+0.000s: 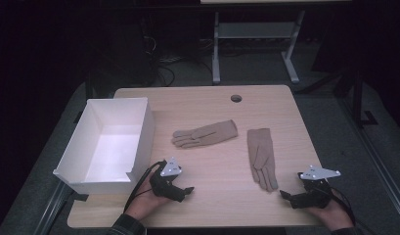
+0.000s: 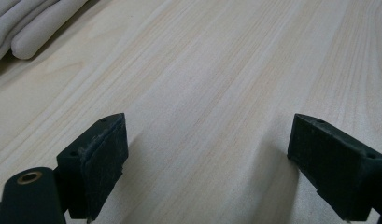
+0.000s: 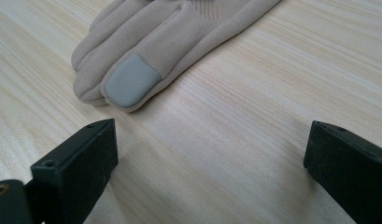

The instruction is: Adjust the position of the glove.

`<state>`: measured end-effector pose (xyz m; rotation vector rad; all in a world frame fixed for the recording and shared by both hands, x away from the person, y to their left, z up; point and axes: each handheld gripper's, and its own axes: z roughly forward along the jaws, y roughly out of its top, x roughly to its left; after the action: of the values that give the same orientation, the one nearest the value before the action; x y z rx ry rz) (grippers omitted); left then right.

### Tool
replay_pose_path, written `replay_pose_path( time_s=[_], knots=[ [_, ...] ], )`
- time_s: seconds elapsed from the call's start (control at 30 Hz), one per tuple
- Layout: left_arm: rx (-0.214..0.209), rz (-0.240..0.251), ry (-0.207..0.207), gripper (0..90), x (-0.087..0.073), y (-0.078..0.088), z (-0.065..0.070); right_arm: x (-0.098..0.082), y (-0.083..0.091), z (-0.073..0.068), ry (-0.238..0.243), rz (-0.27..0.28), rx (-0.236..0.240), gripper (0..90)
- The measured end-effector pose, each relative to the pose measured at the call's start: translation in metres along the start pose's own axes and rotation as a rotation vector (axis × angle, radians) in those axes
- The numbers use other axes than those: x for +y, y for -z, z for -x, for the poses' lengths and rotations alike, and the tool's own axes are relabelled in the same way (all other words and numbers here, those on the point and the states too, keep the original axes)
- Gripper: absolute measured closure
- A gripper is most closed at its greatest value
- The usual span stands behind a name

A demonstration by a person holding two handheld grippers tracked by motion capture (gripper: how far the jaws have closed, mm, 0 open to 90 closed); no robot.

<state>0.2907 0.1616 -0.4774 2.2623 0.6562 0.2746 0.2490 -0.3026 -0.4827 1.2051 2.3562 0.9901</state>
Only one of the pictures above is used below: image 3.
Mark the beige glove with grey fingertip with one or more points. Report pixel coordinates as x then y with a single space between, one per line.
160 46

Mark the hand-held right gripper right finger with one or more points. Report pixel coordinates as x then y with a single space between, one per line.
347 168

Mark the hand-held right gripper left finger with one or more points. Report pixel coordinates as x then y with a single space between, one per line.
76 169

